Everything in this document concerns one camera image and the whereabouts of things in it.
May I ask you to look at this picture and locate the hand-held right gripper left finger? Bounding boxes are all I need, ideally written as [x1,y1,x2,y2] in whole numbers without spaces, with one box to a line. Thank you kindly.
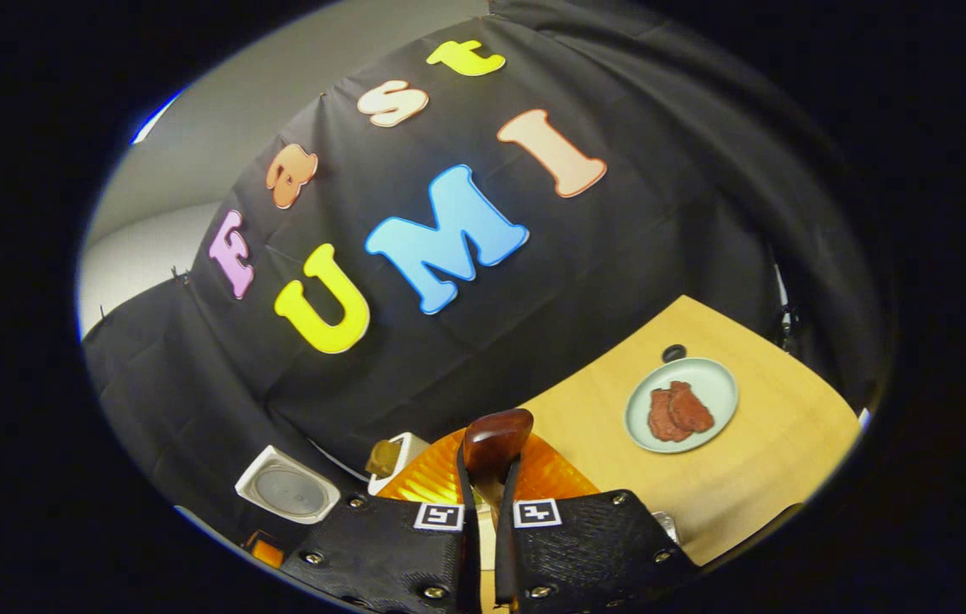
[281,429,483,614]

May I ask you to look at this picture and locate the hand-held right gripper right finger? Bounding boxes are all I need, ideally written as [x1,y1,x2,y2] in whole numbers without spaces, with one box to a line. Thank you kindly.
[494,433,703,614]

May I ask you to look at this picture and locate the white rice cooker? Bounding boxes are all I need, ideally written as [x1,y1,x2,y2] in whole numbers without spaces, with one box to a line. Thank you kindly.
[235,445,342,525]

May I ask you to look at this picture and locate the white chopstick holder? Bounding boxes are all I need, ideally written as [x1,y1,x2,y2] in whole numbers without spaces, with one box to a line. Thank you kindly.
[366,432,430,497]

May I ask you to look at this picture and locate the dark wooden spoon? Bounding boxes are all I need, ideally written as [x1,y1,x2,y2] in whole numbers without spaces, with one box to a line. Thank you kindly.
[461,408,535,513]

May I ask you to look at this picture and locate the wooden utensils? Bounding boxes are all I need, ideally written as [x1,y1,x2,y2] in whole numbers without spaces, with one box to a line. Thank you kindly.
[366,439,402,478]

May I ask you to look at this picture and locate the red meat slice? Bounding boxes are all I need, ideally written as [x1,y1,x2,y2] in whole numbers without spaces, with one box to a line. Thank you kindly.
[648,388,693,443]
[670,380,716,434]

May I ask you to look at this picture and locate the pale green plate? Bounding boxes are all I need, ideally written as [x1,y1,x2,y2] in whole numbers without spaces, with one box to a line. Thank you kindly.
[624,357,740,454]

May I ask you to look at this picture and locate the black backdrop cloth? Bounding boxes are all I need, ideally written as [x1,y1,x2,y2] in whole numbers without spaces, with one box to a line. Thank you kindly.
[82,0,888,547]

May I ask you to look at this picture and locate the ceiling light panel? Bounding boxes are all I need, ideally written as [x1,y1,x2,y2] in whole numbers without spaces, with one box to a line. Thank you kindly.
[131,90,186,144]

